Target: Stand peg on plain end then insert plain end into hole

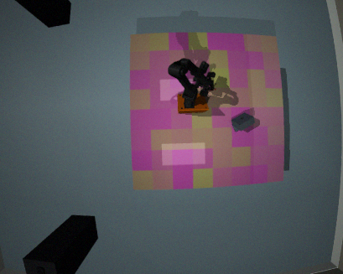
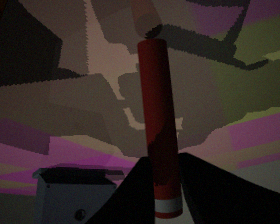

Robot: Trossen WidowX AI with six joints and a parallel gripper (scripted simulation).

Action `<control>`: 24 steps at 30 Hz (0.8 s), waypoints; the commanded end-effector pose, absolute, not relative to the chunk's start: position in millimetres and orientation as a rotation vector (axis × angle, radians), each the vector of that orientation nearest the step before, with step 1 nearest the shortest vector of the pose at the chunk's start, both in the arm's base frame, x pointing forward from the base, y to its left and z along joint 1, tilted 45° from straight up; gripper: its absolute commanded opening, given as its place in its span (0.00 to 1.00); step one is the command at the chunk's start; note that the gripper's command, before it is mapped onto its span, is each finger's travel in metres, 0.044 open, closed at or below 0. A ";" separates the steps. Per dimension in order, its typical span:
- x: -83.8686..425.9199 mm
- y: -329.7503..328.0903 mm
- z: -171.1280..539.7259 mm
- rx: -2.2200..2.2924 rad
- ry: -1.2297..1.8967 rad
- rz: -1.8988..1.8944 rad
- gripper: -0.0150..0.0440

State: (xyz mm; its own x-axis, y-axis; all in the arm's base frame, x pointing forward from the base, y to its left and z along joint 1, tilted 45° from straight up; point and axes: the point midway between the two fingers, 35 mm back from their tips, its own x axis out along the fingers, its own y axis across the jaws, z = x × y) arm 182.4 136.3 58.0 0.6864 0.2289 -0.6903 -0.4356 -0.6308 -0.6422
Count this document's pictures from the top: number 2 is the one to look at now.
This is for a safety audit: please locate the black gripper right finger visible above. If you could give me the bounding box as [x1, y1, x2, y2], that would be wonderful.
[177, 153, 280, 224]

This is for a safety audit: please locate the dark red peg with white band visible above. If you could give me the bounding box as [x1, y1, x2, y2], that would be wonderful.
[137, 38, 184, 219]

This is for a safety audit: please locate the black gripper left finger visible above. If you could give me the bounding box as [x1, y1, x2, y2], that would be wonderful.
[85, 157, 155, 224]

